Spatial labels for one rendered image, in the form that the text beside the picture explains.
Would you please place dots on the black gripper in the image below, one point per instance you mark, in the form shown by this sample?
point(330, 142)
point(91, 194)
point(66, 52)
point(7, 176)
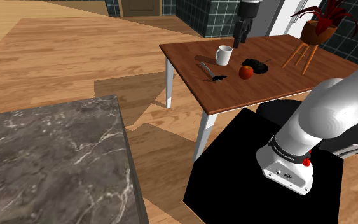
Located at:
point(248, 11)

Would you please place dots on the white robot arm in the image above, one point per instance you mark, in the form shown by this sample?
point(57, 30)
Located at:
point(318, 118)

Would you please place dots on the white mug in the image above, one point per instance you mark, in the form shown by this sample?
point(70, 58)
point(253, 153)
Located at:
point(222, 57)

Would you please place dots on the black lumpy object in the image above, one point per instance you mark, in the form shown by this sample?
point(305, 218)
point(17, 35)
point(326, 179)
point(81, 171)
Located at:
point(257, 66)

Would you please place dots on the red apple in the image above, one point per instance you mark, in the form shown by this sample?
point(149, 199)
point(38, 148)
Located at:
point(246, 72)

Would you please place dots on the white door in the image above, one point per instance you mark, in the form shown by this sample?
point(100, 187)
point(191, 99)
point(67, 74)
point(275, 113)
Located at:
point(293, 15)

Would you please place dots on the wooden table with white legs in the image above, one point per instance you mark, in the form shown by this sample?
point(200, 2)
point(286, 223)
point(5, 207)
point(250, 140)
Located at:
point(259, 90)

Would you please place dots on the red plant on wooden stand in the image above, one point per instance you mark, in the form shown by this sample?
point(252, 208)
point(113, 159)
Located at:
point(316, 31)

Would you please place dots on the brown wooden door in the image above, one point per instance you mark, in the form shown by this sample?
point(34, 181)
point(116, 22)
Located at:
point(140, 7)

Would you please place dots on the black robot stand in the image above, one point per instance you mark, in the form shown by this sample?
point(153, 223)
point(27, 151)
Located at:
point(228, 173)

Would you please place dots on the grey marble counter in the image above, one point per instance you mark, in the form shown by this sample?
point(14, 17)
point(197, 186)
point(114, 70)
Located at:
point(51, 161)

